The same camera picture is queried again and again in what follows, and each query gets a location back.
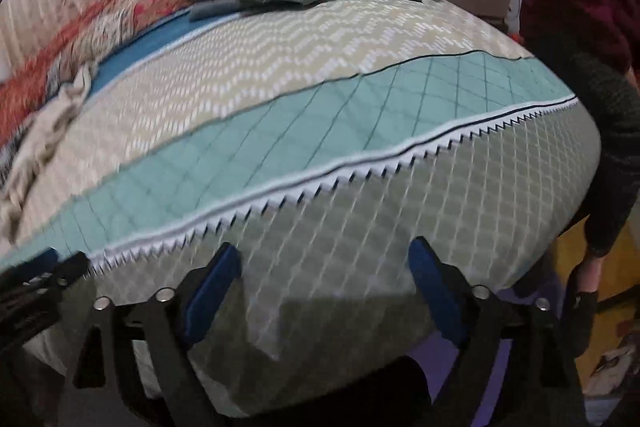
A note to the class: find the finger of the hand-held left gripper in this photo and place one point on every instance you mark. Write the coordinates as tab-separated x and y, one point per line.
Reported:
42	259
75	266

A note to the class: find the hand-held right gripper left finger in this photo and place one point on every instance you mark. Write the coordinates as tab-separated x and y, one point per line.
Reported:
210	297

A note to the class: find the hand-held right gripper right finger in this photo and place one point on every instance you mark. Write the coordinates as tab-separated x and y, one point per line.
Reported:
435	297

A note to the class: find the purple floor mat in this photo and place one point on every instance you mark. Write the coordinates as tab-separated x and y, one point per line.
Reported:
440	387

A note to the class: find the beige crumpled cloth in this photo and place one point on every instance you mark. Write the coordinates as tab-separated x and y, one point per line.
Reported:
40	137

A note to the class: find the bed with patterned sheet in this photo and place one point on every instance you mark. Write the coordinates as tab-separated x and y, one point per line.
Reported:
300	132

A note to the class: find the red patterned quilt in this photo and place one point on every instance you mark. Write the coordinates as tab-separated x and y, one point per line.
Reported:
100	27

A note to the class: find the orange stool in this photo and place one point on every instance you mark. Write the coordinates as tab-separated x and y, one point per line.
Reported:
517	39

